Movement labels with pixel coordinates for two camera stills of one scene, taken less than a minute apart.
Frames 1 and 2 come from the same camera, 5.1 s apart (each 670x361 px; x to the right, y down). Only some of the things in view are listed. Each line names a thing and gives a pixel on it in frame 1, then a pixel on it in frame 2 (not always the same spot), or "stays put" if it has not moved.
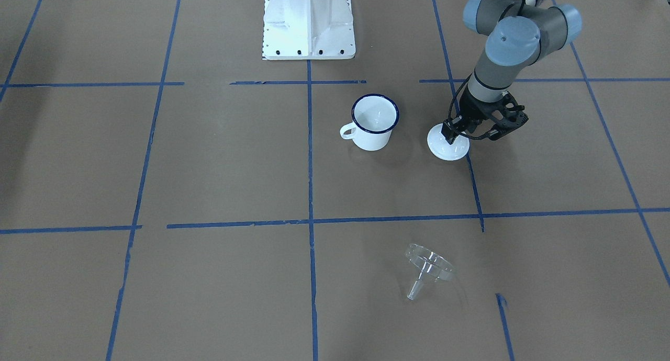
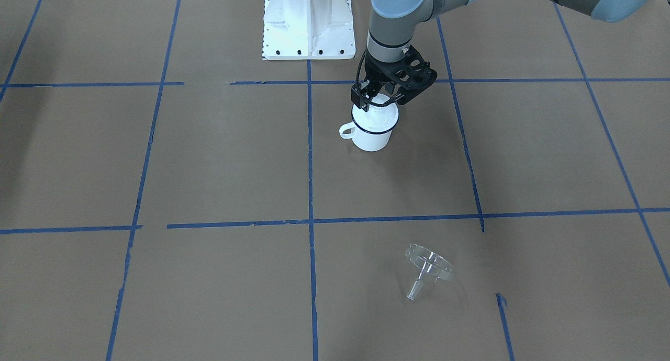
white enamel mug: x=373 y=117 stays put
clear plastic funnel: x=430 y=265 stays put
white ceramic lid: x=439 y=147 → x=378 y=119
